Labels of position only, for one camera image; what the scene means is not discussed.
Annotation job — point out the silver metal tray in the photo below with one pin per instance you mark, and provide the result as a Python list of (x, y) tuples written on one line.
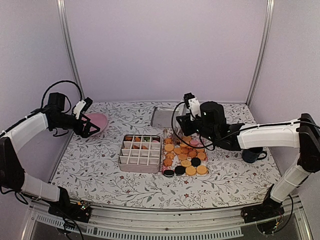
[(161, 117)]

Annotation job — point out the yellow round biscuit right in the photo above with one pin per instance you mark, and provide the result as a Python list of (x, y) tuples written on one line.
[(201, 170)]

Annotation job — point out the yellow round biscuit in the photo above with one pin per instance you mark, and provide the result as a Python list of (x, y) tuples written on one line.
[(201, 170), (190, 170)]

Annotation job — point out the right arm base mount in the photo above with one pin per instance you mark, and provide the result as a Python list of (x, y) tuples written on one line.
[(265, 210)]

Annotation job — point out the right aluminium frame post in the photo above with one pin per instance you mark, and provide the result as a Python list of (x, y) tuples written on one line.
[(270, 4)]

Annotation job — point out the pink plate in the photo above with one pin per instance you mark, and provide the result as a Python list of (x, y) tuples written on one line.
[(98, 119)]

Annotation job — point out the left aluminium frame post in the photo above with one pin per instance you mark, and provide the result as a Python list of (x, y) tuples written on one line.
[(62, 13)]

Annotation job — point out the front aluminium rail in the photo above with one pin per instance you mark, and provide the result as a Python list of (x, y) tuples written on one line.
[(111, 222)]

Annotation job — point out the yellow round biscuit left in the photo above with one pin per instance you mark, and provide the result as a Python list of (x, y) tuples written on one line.
[(190, 170)]

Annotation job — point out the pink sandwich cookie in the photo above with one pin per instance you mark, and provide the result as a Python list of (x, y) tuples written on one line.
[(194, 142)]

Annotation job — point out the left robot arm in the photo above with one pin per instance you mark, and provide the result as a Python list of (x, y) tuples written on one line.
[(15, 141)]

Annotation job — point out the black sandwich cookie left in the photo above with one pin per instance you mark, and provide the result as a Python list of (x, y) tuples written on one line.
[(168, 173)]

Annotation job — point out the black sandwich cookie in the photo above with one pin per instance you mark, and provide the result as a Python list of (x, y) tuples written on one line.
[(179, 170), (168, 173)]

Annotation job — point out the floral tablecloth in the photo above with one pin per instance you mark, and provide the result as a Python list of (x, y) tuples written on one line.
[(89, 169)]

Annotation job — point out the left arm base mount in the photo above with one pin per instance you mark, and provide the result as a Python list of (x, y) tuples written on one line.
[(71, 211)]

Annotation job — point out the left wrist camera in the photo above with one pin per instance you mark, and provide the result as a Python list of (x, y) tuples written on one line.
[(81, 107)]

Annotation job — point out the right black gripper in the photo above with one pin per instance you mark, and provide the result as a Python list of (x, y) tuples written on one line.
[(184, 124)]

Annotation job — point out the metal serving tongs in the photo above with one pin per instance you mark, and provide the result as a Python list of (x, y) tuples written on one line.
[(177, 132)]

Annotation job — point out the dark blue mug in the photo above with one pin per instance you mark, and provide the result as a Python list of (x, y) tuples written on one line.
[(254, 154)]

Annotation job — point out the pink divided cookie tin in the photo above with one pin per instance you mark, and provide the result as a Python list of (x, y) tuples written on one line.
[(144, 161)]

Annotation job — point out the floral cookie tray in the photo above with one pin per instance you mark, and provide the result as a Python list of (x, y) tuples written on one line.
[(183, 154)]

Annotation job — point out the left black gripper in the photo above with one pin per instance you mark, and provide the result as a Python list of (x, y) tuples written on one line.
[(79, 131)]

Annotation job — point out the black sandwich cookie right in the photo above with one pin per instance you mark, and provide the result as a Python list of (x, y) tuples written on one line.
[(179, 170)]

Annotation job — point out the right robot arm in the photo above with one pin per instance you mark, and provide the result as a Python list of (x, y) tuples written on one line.
[(208, 121)]

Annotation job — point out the aluminium frame post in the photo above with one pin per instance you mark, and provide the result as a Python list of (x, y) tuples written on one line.
[(62, 13), (270, 4)]

